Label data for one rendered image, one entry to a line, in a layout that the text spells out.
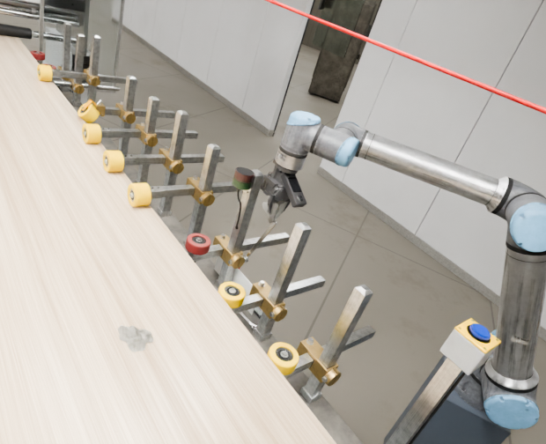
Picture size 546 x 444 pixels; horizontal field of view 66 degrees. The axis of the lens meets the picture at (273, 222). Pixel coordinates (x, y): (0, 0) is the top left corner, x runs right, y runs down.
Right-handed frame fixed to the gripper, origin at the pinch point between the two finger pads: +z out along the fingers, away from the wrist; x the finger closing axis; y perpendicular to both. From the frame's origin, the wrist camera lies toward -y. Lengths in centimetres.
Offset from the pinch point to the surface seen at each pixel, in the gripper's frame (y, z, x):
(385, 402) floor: -40, 100, -88
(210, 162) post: 29.0, -6.4, 9.3
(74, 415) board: -35, 11, 71
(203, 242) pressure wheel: 7.8, 11.6, 19.3
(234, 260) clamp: 1.2, 15.8, 9.8
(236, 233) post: 4.6, 7.2, 9.6
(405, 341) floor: -16, 101, -139
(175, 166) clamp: 51, 7, 10
